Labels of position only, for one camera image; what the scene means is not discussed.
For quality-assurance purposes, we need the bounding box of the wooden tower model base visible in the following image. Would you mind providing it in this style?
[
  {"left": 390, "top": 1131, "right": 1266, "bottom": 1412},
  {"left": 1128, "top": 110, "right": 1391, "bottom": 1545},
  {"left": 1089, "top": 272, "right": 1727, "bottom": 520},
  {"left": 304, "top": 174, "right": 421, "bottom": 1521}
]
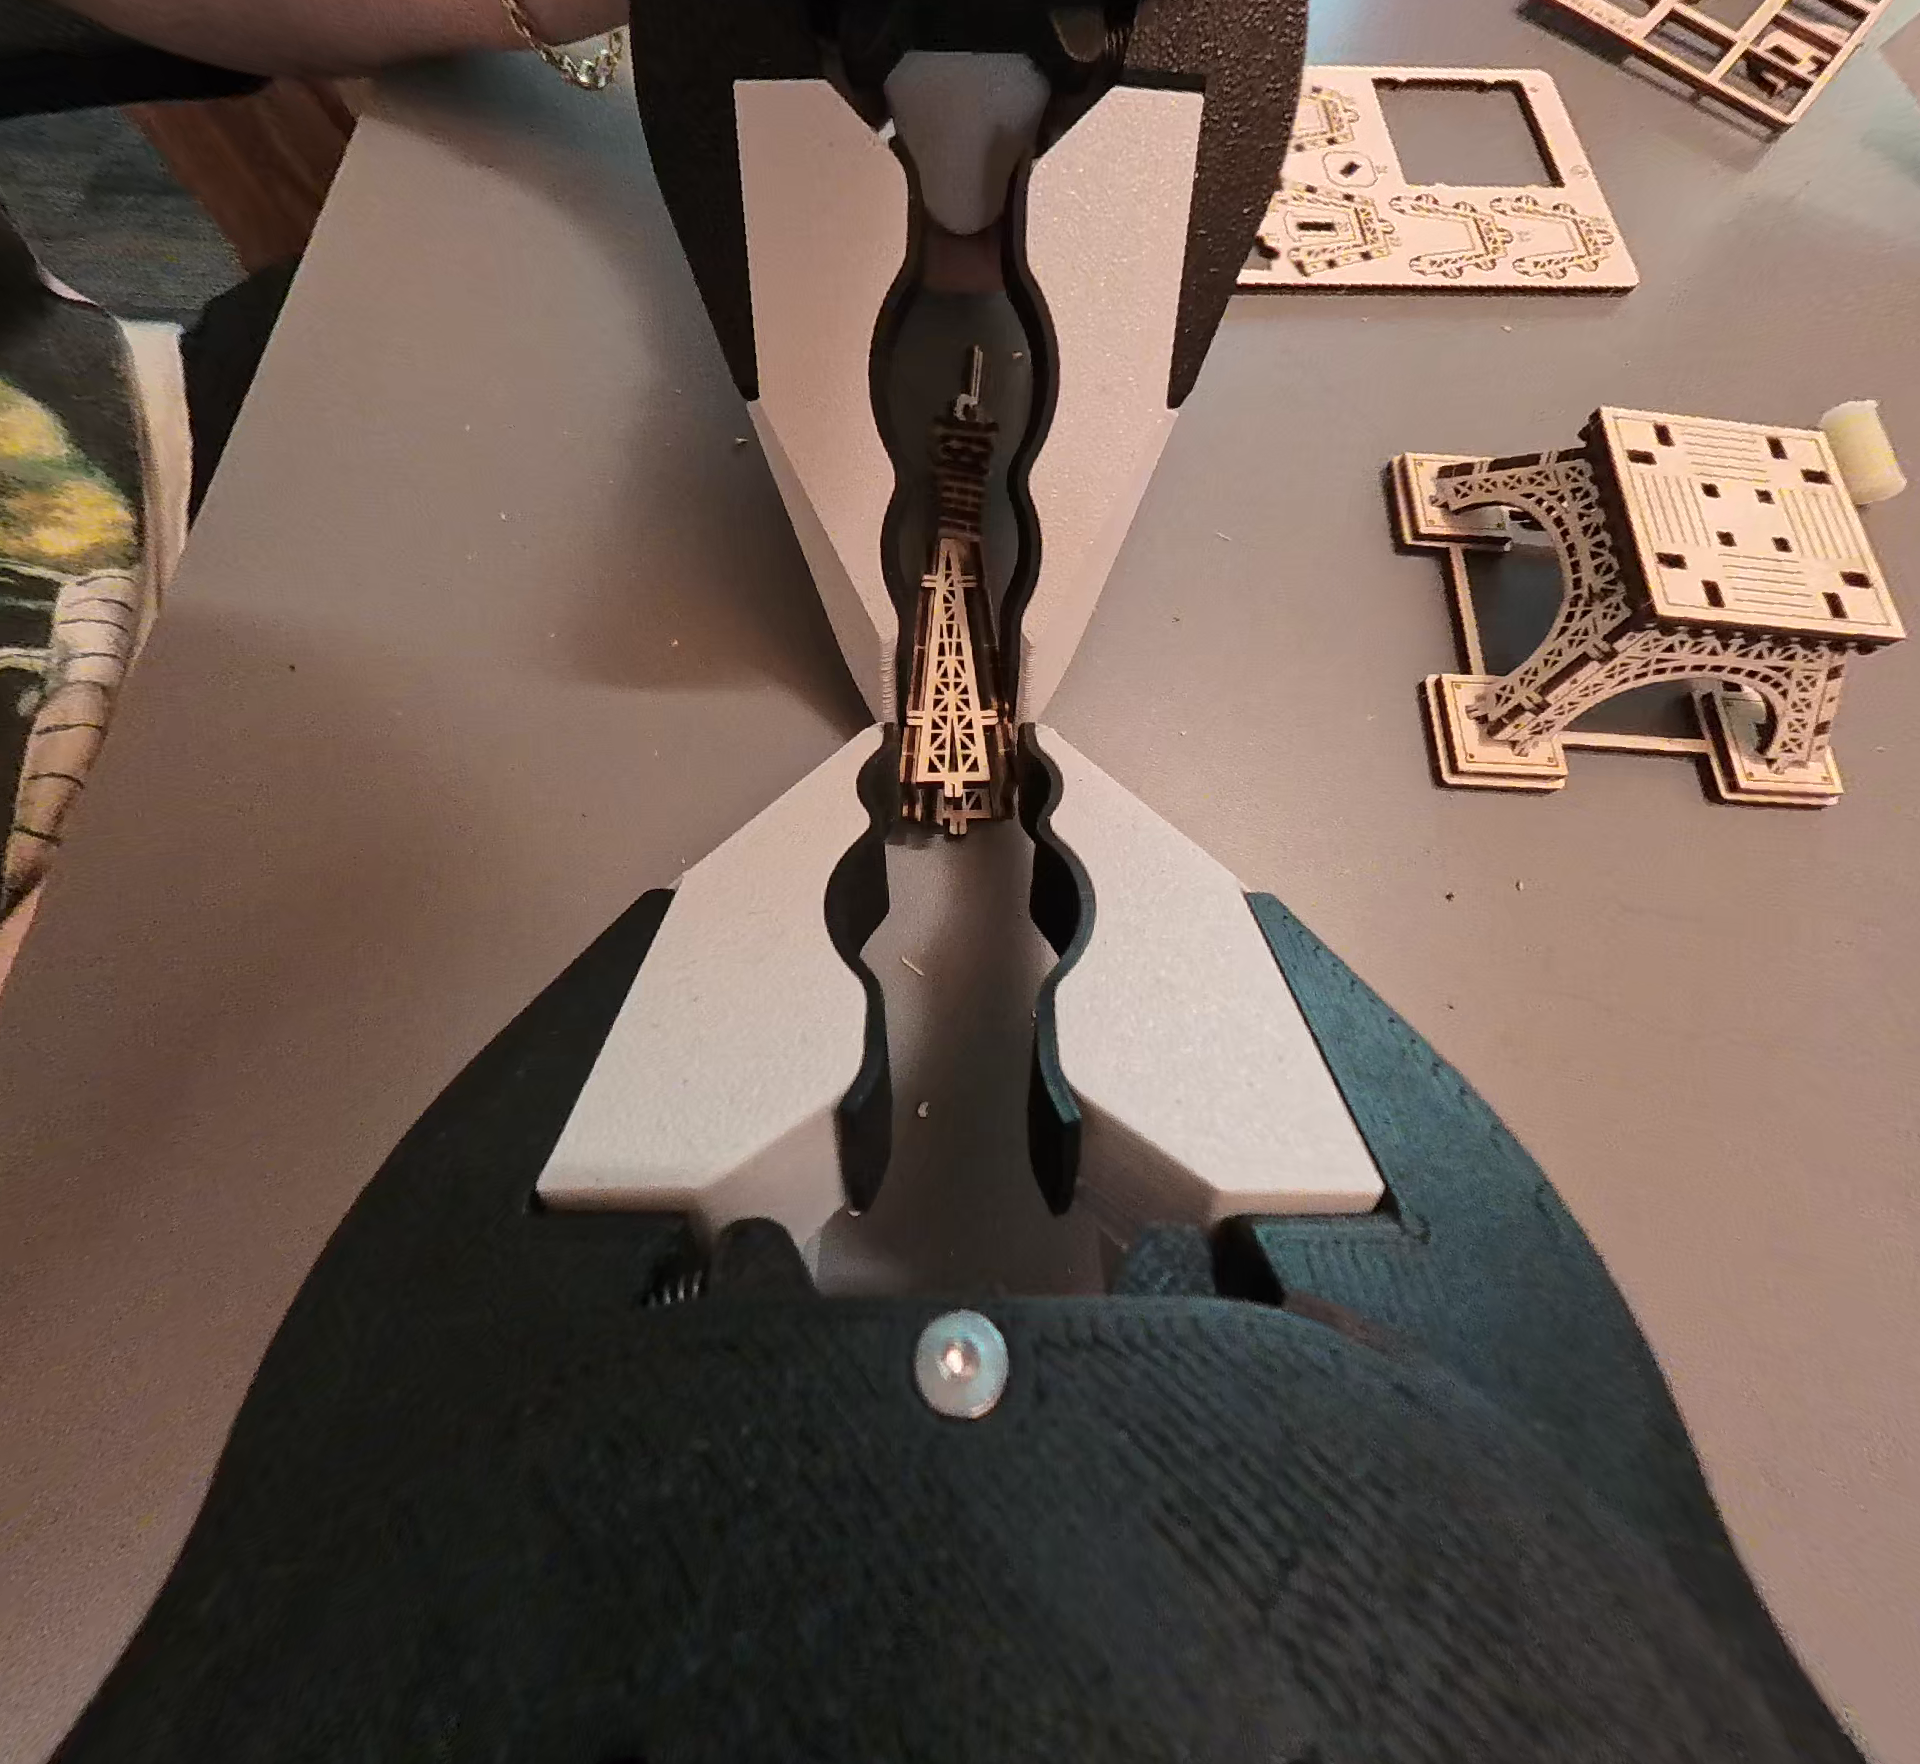
[{"left": 1387, "top": 404, "right": 1909, "bottom": 808}]

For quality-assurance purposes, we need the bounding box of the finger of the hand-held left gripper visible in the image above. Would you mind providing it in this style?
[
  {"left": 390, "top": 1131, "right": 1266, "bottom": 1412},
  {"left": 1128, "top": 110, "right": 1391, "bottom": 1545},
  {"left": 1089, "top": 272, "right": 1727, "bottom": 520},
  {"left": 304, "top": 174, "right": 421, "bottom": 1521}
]
[
  {"left": 960, "top": 53, "right": 1201, "bottom": 725},
  {"left": 733, "top": 53, "right": 968, "bottom": 725}
]

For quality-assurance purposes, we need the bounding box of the wooden sheet with square hole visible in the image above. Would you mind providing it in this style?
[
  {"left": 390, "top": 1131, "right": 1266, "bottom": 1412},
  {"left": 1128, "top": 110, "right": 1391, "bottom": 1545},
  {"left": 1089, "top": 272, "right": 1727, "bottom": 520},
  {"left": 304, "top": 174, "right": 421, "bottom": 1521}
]
[{"left": 1236, "top": 67, "right": 1641, "bottom": 297}]

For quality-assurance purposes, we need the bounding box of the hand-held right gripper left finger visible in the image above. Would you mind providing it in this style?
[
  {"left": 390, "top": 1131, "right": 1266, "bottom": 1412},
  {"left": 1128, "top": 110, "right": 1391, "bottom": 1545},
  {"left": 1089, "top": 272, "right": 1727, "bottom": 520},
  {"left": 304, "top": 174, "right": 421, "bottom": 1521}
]
[{"left": 535, "top": 723, "right": 906, "bottom": 1288}]

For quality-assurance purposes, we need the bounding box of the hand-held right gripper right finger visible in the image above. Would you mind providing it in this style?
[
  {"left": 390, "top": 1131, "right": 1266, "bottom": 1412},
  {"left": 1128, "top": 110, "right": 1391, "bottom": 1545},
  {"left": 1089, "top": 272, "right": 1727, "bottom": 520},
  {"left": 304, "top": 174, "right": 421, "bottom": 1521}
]
[{"left": 1021, "top": 723, "right": 1387, "bottom": 1288}]

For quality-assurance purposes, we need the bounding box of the small white wax cylinder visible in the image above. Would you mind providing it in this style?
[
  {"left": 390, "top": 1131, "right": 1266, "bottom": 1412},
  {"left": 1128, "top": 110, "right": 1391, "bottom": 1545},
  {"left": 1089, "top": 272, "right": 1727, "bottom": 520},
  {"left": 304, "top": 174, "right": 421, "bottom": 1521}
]
[{"left": 1818, "top": 399, "right": 1908, "bottom": 501}]

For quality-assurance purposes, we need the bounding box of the wooden tower model spire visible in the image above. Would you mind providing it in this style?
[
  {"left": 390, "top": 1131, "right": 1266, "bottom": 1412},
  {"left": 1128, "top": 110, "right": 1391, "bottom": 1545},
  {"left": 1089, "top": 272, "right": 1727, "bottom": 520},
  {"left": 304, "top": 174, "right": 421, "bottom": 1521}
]
[{"left": 892, "top": 347, "right": 1029, "bottom": 839}]

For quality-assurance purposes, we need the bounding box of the grey desk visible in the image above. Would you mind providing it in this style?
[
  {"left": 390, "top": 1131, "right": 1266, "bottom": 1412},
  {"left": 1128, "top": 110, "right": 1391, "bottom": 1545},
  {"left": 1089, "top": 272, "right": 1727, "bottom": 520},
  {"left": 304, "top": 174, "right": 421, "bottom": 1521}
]
[{"left": 0, "top": 0, "right": 1920, "bottom": 1764}]

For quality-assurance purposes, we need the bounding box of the person's clothing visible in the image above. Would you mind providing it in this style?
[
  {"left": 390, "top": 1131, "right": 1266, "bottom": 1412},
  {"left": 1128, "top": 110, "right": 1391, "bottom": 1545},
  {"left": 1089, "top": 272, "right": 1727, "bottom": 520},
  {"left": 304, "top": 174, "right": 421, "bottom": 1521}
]
[{"left": 0, "top": 204, "right": 198, "bottom": 925}]

